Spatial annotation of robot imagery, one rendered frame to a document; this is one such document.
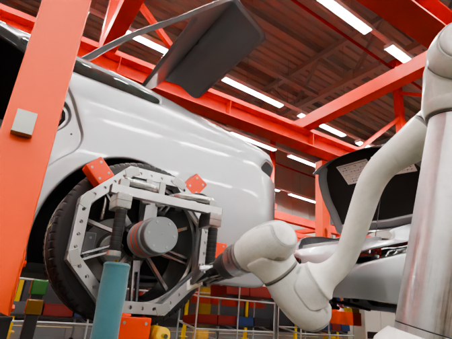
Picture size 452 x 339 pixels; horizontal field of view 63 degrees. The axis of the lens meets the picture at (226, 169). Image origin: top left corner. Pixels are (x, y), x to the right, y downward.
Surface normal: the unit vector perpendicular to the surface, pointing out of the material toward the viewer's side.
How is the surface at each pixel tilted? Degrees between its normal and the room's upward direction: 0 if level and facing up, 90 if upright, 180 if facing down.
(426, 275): 86
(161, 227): 90
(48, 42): 90
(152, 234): 90
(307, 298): 110
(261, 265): 133
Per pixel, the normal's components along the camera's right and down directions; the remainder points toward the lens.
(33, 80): 0.52, -0.26
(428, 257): -0.69, -0.36
